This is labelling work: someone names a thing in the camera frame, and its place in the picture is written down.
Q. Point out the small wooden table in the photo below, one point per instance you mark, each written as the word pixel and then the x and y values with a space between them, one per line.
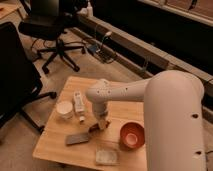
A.
pixel 51 144

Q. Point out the white spray bottle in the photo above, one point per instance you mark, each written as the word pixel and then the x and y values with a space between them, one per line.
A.
pixel 89 9

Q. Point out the white desk lamp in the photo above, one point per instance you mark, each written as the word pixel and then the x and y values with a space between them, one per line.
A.
pixel 106 36

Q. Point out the black office chair left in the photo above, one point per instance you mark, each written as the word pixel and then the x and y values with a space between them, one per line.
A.
pixel 20 82

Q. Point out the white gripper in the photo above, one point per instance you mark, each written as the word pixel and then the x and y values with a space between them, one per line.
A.
pixel 100 112

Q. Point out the red bowl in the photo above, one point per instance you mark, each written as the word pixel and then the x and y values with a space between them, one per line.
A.
pixel 132 135

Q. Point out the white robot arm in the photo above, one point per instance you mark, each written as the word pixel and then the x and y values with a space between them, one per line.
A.
pixel 172 117

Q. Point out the black office chair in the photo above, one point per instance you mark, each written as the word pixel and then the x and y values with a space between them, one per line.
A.
pixel 47 20
pixel 20 82

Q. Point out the black office chair back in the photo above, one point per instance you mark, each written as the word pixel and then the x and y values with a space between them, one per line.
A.
pixel 47 20

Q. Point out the white paper cup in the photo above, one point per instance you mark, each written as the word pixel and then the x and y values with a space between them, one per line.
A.
pixel 65 109

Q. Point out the grey sponge block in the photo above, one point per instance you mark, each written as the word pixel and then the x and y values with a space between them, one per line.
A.
pixel 77 138

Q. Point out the white plastic bottle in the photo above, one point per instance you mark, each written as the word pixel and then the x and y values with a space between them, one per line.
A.
pixel 79 106

